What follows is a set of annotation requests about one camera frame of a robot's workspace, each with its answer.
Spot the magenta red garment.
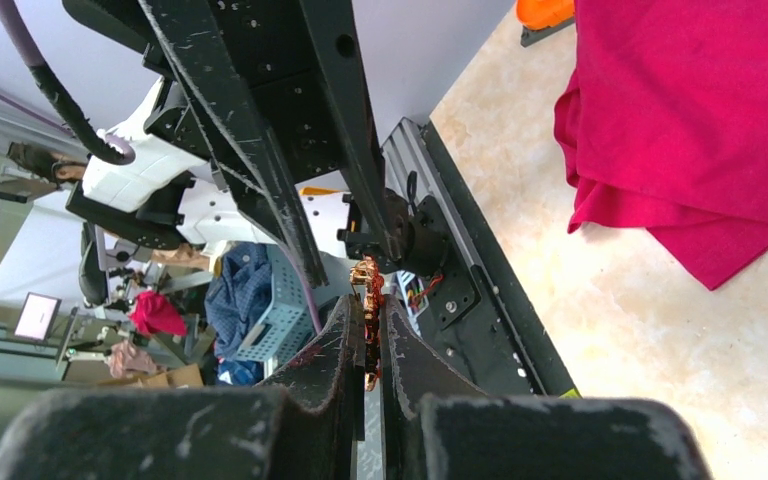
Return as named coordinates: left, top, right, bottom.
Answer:
left=554, top=1, right=768, bottom=290

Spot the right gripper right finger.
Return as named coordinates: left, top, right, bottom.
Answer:
left=379, top=299, right=712, bottom=479

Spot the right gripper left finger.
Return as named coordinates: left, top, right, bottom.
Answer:
left=0, top=295, right=363, bottom=479

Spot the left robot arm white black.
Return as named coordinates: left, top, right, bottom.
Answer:
left=64, top=1, right=408, bottom=286

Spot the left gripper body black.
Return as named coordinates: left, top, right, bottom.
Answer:
left=65, top=1, right=349, bottom=189

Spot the gold orange brooch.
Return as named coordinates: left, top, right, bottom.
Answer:
left=349, top=256, right=385, bottom=392

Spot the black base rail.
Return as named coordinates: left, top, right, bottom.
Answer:
left=337, top=119, right=581, bottom=399

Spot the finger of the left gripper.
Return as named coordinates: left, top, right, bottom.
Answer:
left=140, top=1, right=328, bottom=287
left=299, top=1, right=402, bottom=261

